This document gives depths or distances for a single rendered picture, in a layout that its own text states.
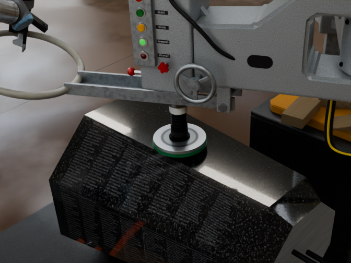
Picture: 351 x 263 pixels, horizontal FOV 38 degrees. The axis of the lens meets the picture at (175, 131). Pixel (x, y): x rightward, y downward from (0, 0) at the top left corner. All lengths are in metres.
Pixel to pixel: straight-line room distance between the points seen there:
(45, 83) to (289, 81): 3.18
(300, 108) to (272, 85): 0.64
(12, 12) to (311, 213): 1.32
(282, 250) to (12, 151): 2.39
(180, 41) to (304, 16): 0.41
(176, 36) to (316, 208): 0.78
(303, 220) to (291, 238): 0.08
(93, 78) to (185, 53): 0.53
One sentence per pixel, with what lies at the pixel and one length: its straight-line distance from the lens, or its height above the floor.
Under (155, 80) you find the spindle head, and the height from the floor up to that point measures 1.17.
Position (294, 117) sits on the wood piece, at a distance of 2.28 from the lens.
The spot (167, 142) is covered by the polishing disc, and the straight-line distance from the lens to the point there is 2.02.
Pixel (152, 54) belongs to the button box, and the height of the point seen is 1.28.
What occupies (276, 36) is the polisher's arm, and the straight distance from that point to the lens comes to 1.66.
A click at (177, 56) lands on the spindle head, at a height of 1.27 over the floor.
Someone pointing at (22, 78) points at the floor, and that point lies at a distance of 4.79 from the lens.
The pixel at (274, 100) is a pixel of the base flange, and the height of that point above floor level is 0.78.
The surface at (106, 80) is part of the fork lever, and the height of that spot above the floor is 1.06.
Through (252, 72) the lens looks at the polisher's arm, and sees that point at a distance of 1.72.
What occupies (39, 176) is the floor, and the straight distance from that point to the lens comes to 3.45.
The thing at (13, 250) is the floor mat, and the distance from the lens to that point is 2.96.
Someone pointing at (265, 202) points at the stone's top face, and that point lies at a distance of 1.81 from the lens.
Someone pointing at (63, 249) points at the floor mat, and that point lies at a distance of 2.88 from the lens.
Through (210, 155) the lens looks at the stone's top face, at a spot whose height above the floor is 0.82.
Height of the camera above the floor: 1.99
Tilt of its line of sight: 32 degrees down
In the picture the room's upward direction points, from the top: 3 degrees counter-clockwise
